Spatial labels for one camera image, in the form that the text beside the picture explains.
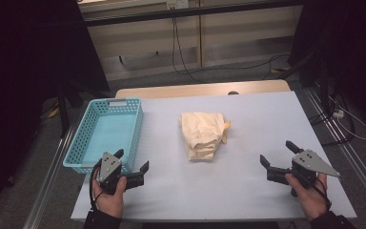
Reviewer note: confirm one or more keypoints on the aluminium floor rail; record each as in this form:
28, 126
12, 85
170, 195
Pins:
46, 181
346, 143

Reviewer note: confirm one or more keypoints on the person's left hand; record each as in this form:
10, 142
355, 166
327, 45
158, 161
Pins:
111, 199

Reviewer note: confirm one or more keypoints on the person's right hand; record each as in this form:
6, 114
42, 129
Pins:
309, 195

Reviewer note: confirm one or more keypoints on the white power plug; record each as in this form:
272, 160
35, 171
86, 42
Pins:
338, 113

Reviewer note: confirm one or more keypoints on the teal plastic basket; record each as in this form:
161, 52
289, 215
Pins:
108, 133

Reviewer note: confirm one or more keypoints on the black curtain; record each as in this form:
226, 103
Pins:
346, 47
19, 79

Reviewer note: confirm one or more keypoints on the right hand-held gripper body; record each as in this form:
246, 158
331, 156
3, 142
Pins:
308, 165

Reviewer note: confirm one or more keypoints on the yellow floor tape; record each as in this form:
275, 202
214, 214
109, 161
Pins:
54, 113

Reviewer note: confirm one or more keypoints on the white table cover sheet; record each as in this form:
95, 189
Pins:
235, 191

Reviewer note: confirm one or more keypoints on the white wall socket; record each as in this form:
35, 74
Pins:
177, 4

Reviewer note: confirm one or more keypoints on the wooden table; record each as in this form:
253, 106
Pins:
203, 89

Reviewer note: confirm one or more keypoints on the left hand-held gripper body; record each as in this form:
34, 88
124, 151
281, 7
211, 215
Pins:
109, 168

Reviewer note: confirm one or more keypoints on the cream crumpled cloth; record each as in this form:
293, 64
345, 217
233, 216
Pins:
203, 135

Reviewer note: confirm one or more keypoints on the beige wooden cabinet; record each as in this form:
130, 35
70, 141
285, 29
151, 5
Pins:
184, 41

